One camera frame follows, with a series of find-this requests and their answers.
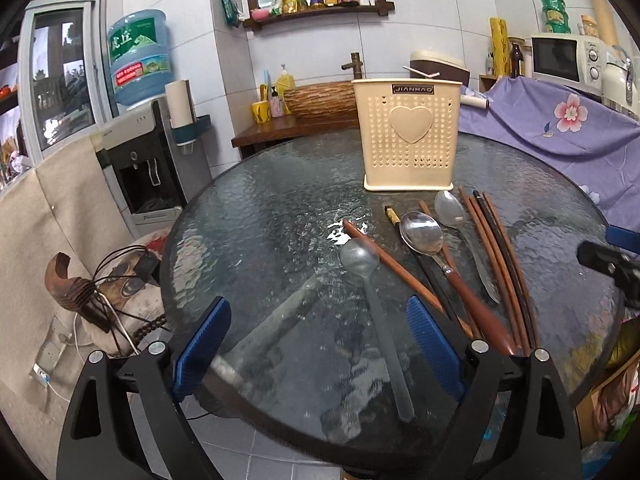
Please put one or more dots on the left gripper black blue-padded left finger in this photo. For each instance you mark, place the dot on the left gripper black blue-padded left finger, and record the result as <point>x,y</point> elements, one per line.
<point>99,439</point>

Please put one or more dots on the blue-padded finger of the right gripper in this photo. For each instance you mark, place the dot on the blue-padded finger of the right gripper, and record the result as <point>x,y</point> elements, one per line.
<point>623,238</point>

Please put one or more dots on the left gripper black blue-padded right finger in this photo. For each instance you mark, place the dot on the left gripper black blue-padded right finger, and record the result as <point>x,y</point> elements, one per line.
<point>538,438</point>

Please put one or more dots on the black gold-tipped chopstick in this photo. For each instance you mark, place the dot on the black gold-tipped chopstick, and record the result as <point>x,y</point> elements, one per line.
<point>427,268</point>

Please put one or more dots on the brown wooden chopstick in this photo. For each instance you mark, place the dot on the brown wooden chopstick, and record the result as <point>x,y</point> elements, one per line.
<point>378,254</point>
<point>517,275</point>
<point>498,266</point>

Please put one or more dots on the grey long-handled spoon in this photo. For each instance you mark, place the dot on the grey long-handled spoon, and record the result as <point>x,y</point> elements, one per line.
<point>360,258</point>

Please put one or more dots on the purple floral cloth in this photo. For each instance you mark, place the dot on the purple floral cloth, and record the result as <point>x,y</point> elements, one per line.
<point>595,147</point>

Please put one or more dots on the white electric kettle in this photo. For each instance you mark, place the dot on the white electric kettle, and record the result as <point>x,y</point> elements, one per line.
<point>619,91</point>

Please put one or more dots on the small steel spoon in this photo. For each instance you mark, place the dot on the small steel spoon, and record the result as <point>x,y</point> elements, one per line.
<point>451,213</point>

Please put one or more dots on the white microwave oven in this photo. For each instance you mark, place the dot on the white microwave oven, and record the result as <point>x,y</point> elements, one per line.
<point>574,61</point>

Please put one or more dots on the dark sauce bottle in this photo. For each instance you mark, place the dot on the dark sauce bottle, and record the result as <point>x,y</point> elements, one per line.
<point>517,61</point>

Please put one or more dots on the green stacked containers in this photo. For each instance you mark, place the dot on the green stacked containers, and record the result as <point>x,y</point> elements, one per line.
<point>555,16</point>

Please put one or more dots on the yellow package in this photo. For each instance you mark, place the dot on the yellow package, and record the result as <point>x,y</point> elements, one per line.
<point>500,46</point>

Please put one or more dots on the cream perforated utensil holder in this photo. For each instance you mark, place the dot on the cream perforated utensil holder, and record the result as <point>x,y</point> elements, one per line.
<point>409,132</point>

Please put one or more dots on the brown white rice cooker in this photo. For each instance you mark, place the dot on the brown white rice cooker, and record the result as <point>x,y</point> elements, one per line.
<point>423,63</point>

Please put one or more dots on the round glass table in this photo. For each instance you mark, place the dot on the round glass table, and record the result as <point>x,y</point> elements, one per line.
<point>301,361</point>

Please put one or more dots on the white black water dispenser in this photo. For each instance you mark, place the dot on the white black water dispenser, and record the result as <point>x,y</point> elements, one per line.
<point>153,167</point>

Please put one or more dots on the wooden wash basin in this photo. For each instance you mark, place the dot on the wooden wash basin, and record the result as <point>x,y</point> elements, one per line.
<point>330,100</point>

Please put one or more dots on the bronze faucet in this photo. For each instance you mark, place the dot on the bronze faucet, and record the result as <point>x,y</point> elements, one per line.
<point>355,65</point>

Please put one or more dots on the paper cup dispenser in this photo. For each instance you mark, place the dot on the paper cup dispenser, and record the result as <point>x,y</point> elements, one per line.
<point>182,110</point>

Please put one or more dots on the wooden basin counter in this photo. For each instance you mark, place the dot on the wooden basin counter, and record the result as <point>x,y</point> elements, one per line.
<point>258,137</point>

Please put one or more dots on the yellow mug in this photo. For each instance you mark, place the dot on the yellow mug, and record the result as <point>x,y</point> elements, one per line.
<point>261,111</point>

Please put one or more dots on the yellow soap bottle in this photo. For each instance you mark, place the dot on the yellow soap bottle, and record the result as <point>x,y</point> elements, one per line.
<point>284,83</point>

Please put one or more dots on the blue water jug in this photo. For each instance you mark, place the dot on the blue water jug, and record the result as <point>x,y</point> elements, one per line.
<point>138,51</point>

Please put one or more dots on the wooden-handled steel spoon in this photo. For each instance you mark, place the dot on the wooden-handled steel spoon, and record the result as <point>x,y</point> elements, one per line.
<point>424,235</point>

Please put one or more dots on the window frame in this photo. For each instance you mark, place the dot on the window frame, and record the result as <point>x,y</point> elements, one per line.
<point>62,80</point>

